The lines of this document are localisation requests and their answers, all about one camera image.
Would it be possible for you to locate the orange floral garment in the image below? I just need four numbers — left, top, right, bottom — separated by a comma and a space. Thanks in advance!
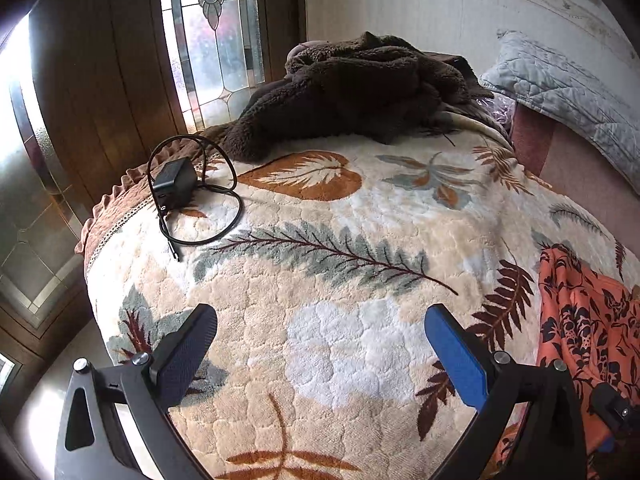
487, 244, 640, 480

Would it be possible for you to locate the grey quilted pillow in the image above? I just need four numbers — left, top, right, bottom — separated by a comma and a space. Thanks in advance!
480, 30, 640, 193

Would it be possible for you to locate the brown ruffled bed skirt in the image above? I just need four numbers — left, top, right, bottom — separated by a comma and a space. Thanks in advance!
75, 127, 231, 271

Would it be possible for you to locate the frosted glass door panel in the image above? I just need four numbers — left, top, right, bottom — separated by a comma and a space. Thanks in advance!
0, 10, 91, 321

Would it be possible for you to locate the pink bed sheet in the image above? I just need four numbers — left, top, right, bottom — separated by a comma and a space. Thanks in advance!
507, 105, 640, 261

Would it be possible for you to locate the black charger cable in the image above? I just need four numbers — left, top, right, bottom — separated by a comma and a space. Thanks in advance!
147, 135, 245, 263

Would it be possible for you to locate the brown fuzzy cloth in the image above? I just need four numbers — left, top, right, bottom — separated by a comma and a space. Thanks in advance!
222, 31, 496, 163

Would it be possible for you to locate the stained glass window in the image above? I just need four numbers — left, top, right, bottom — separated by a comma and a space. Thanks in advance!
159, 0, 266, 131

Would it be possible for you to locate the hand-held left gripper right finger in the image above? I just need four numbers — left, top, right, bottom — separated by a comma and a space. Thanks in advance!
424, 303, 588, 480

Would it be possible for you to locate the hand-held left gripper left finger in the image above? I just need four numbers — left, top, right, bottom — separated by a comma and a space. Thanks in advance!
54, 303, 219, 480

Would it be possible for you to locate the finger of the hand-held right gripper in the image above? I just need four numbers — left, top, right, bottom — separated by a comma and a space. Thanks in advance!
589, 382, 640, 456

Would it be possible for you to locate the black charger adapter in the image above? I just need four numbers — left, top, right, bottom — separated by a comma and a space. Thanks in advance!
151, 156, 197, 211

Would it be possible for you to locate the leaf print fleece blanket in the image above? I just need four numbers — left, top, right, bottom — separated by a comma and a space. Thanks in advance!
85, 125, 631, 480

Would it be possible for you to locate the purple floral cloth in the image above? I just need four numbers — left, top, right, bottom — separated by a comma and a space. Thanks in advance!
472, 95, 516, 136

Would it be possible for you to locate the wooden wall panel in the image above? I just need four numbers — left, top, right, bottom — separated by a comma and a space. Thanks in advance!
27, 0, 201, 206

